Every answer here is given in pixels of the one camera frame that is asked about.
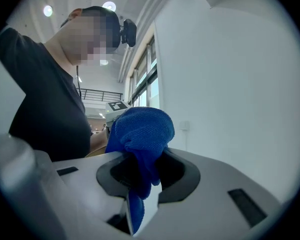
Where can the white ceiling pipes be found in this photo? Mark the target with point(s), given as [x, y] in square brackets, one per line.
[137, 34]

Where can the round ceiling lamp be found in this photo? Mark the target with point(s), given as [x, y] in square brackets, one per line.
[48, 10]
[108, 6]

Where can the white wall socket box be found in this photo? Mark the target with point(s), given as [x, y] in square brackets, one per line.
[184, 125]

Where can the black head-mounted camera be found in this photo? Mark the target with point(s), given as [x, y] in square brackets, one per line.
[129, 32]

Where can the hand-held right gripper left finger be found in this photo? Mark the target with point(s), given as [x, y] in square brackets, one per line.
[90, 184]

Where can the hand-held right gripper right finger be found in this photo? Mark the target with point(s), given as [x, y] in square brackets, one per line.
[215, 184]

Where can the large window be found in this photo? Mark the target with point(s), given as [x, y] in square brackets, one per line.
[146, 81]

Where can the person's head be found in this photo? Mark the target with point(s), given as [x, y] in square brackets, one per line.
[85, 34]

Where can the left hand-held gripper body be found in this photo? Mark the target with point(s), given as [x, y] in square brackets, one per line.
[115, 110]

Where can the black railing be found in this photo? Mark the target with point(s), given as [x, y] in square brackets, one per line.
[100, 95]

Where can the person's black shirt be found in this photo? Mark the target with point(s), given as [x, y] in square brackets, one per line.
[47, 104]

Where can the blue cloth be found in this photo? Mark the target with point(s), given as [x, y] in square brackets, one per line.
[145, 131]

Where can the person's left forearm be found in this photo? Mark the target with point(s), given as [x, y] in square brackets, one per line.
[97, 140]

